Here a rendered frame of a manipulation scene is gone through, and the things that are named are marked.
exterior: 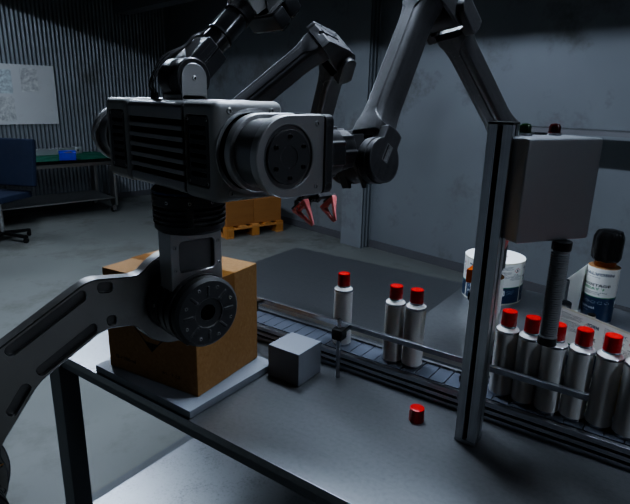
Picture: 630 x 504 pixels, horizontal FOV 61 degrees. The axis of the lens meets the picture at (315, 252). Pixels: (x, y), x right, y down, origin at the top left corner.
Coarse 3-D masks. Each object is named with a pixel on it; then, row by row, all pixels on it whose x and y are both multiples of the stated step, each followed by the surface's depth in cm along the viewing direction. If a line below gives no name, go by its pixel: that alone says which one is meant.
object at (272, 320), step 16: (272, 320) 163; (288, 320) 163; (320, 336) 152; (352, 352) 143; (368, 352) 143; (400, 368) 135; (416, 368) 135; (432, 368) 136; (448, 368) 136; (448, 384) 128; (496, 400) 122; (544, 416) 117; (560, 416) 116; (592, 432) 111; (608, 432) 111
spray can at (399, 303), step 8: (392, 288) 133; (400, 288) 133; (392, 296) 134; (400, 296) 134; (392, 304) 134; (400, 304) 133; (392, 312) 134; (400, 312) 134; (384, 320) 137; (392, 320) 134; (400, 320) 135; (384, 328) 137; (392, 328) 135; (400, 328) 135; (400, 336) 136; (384, 344) 138; (392, 344) 136; (384, 352) 138; (392, 352) 137; (400, 352) 138; (384, 360) 139; (392, 360) 137; (400, 360) 138
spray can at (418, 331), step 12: (420, 288) 133; (420, 300) 131; (408, 312) 132; (420, 312) 131; (408, 324) 133; (420, 324) 132; (408, 336) 133; (420, 336) 133; (408, 348) 134; (408, 360) 135; (420, 360) 135
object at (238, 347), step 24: (120, 264) 134; (240, 264) 137; (240, 288) 134; (240, 312) 135; (120, 336) 135; (144, 336) 130; (240, 336) 137; (120, 360) 137; (144, 360) 132; (168, 360) 128; (192, 360) 124; (216, 360) 130; (240, 360) 139; (168, 384) 130; (192, 384) 126; (216, 384) 131
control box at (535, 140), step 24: (528, 144) 93; (552, 144) 94; (576, 144) 96; (600, 144) 98; (528, 168) 94; (552, 168) 95; (576, 168) 97; (528, 192) 95; (552, 192) 97; (576, 192) 99; (504, 216) 100; (528, 216) 97; (552, 216) 98; (576, 216) 100; (528, 240) 98; (552, 240) 100
